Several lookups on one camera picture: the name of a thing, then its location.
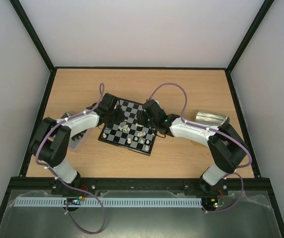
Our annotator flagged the black and grey chessboard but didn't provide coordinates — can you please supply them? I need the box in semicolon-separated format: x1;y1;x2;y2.
98;99;157;156

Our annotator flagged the metal tray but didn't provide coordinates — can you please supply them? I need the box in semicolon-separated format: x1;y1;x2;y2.
195;111;230;126
61;112;87;151

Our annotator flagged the right metal tray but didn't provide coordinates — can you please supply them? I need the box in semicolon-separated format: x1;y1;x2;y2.
195;111;230;126

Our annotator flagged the left metal tray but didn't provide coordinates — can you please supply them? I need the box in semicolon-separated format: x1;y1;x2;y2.
61;112;87;151

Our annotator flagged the light blue cable duct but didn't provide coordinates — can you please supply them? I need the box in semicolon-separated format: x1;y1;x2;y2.
14;197;202;208

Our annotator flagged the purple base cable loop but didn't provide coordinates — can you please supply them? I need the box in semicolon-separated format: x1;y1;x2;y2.
56;178;107;235

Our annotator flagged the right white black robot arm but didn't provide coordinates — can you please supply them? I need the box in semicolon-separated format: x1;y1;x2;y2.
137;99;249;194

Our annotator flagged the white chess piece cluster centre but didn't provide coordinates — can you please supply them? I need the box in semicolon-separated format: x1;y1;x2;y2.
118;119;130;132

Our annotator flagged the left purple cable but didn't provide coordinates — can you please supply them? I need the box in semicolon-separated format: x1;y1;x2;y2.
35;83;105;174

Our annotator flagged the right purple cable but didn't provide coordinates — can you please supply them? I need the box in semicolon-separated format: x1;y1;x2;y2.
148;83;253;169

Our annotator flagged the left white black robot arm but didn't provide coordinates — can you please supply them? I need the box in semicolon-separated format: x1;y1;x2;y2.
29;93;124;191

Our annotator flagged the black aluminium frame rail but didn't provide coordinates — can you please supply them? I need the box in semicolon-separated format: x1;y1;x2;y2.
6;177;274;196

